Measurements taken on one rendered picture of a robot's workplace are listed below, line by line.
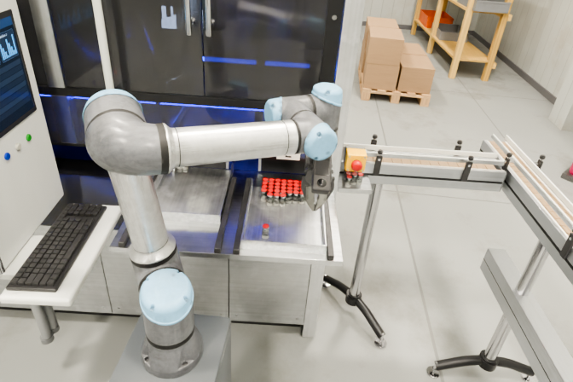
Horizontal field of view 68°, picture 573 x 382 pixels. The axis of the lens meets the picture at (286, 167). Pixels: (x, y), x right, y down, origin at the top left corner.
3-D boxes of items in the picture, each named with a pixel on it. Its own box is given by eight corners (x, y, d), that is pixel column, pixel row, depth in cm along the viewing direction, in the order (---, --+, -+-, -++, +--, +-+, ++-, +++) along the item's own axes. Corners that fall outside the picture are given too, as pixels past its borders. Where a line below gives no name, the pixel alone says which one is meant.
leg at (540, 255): (471, 355, 196) (532, 225, 156) (491, 357, 196) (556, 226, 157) (478, 374, 188) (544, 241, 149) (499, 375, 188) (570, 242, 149)
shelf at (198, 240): (155, 169, 169) (154, 164, 168) (331, 180, 170) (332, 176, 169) (109, 251, 128) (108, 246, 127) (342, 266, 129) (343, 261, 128)
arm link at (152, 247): (144, 313, 107) (75, 118, 76) (136, 272, 118) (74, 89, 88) (191, 297, 110) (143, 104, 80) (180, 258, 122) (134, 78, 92)
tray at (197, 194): (167, 165, 168) (166, 158, 166) (233, 170, 168) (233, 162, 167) (140, 218, 139) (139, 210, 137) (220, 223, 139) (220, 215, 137)
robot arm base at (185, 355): (193, 382, 102) (192, 356, 97) (132, 374, 103) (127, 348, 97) (209, 329, 115) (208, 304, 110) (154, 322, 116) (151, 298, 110)
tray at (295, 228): (251, 187, 159) (251, 179, 157) (321, 192, 159) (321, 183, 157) (240, 248, 130) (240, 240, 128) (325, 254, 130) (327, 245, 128)
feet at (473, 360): (424, 364, 199) (431, 345, 192) (529, 370, 200) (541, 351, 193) (428, 380, 192) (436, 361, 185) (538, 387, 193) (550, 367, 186)
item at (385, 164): (333, 182, 172) (338, 148, 164) (331, 163, 185) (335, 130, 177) (501, 193, 173) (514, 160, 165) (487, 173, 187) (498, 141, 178)
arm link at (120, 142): (83, 140, 68) (345, 120, 87) (81, 112, 76) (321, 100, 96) (91, 200, 74) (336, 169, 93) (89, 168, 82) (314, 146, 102)
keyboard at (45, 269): (68, 205, 154) (66, 200, 153) (107, 208, 154) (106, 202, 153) (5, 291, 120) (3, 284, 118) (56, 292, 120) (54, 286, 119)
